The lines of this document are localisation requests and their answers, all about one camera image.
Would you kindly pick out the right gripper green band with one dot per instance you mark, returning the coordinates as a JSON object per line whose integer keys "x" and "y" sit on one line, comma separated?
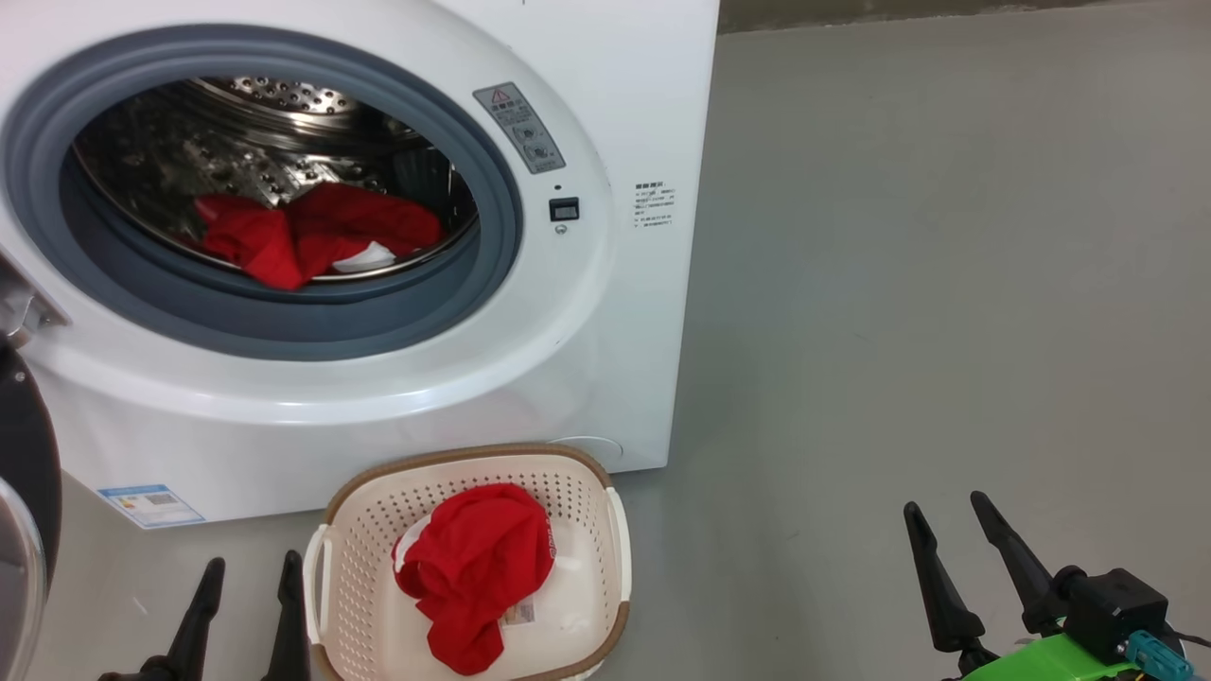
{"x": 1050, "y": 662}

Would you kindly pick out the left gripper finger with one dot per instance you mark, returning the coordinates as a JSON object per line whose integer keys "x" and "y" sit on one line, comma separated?
{"x": 194, "y": 624}
{"x": 289, "y": 634}

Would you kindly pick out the red garment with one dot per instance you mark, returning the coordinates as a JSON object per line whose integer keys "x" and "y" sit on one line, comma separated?
{"x": 350, "y": 222}
{"x": 473, "y": 558}

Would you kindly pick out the dark round washing machine door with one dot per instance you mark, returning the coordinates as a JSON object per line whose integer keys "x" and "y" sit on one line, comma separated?
{"x": 24, "y": 454}

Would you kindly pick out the white garment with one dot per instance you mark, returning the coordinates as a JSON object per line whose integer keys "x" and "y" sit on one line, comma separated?
{"x": 367, "y": 258}

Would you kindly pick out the cream perforated laundry basket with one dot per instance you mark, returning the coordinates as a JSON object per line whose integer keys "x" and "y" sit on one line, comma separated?
{"x": 369, "y": 530}

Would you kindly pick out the paper label inside basket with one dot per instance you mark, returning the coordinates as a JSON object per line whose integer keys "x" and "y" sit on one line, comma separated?
{"x": 517, "y": 614}

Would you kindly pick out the metal door hinge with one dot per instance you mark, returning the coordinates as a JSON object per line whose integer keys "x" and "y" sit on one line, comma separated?
{"x": 28, "y": 303}

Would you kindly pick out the white washing machine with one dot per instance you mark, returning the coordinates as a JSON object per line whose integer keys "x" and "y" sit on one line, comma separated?
{"x": 615, "y": 331}

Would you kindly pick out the black door latch socket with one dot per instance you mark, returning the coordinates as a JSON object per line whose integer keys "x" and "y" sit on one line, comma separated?
{"x": 564, "y": 209}

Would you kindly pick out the blue energy label sticker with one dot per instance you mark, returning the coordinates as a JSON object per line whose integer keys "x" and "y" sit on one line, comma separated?
{"x": 151, "y": 506}

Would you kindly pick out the grey warning sticker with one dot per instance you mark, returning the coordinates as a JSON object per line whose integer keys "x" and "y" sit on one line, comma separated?
{"x": 518, "y": 128}

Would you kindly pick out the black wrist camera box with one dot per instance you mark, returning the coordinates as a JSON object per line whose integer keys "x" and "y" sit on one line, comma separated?
{"x": 1116, "y": 605}

